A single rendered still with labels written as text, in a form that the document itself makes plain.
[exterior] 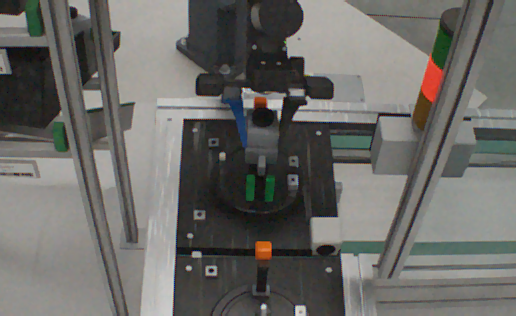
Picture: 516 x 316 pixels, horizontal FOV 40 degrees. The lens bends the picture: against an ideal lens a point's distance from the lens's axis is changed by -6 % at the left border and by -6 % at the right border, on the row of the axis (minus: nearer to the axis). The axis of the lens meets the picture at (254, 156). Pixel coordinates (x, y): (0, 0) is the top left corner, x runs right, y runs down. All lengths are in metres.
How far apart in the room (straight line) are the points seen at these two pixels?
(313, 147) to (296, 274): 0.24
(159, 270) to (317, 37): 0.67
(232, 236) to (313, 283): 0.14
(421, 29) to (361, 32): 1.40
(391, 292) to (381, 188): 0.20
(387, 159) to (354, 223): 0.30
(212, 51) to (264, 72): 0.48
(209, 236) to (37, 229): 0.32
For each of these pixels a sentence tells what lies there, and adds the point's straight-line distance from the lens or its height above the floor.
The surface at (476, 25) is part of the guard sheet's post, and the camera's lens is 0.72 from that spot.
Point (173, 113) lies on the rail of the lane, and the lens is 1.25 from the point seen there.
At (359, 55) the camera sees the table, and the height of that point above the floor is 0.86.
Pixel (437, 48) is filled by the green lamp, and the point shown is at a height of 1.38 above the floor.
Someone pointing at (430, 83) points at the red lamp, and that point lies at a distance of 0.82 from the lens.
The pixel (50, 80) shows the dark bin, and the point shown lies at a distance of 0.79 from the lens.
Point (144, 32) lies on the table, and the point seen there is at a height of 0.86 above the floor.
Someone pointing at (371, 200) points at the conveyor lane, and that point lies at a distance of 1.22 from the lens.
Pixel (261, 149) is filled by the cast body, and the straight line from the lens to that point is 1.04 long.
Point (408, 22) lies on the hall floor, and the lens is 2.98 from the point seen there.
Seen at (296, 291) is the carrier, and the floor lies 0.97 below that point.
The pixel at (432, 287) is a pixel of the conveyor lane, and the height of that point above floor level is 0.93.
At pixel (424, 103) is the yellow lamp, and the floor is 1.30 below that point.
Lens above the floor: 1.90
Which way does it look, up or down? 52 degrees down
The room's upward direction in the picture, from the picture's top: 4 degrees clockwise
